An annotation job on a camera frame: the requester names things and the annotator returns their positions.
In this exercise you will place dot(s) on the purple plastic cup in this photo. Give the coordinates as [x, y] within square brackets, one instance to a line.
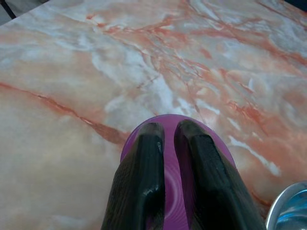
[171, 167]

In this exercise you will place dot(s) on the marble pattern folding table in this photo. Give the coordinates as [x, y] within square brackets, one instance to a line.
[72, 72]

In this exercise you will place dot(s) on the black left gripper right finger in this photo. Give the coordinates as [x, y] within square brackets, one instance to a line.
[216, 187]

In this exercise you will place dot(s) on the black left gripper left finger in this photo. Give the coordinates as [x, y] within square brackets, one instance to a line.
[139, 182]

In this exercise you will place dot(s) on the shiny metal bowl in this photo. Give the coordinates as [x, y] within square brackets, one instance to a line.
[290, 208]

